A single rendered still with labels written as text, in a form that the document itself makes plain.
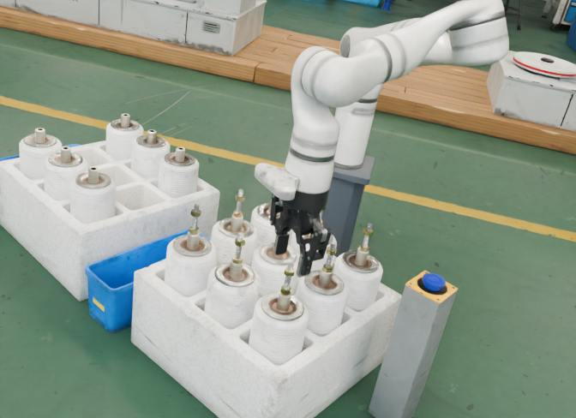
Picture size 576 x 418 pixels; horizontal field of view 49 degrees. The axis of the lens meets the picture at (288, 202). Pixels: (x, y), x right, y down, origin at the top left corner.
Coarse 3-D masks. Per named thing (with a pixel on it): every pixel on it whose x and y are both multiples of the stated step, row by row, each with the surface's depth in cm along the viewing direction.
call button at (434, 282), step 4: (424, 276) 111; (428, 276) 111; (432, 276) 111; (436, 276) 112; (440, 276) 112; (424, 280) 110; (428, 280) 110; (432, 280) 110; (436, 280) 110; (440, 280) 110; (444, 280) 111; (424, 284) 111; (428, 284) 110; (432, 284) 109; (436, 284) 109; (440, 284) 109; (444, 284) 110; (428, 288) 110; (432, 288) 109; (436, 288) 109; (440, 288) 109
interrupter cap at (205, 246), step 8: (176, 240) 122; (184, 240) 123; (200, 240) 124; (208, 240) 124; (176, 248) 120; (184, 248) 121; (200, 248) 122; (208, 248) 122; (192, 256) 119; (200, 256) 119
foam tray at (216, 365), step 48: (144, 288) 123; (384, 288) 133; (144, 336) 128; (192, 336) 117; (240, 336) 113; (336, 336) 116; (384, 336) 133; (192, 384) 121; (240, 384) 111; (288, 384) 106; (336, 384) 124
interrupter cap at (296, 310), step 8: (272, 296) 112; (264, 304) 109; (272, 304) 110; (296, 304) 110; (264, 312) 108; (272, 312) 108; (280, 312) 108; (288, 312) 109; (296, 312) 109; (280, 320) 106; (288, 320) 107
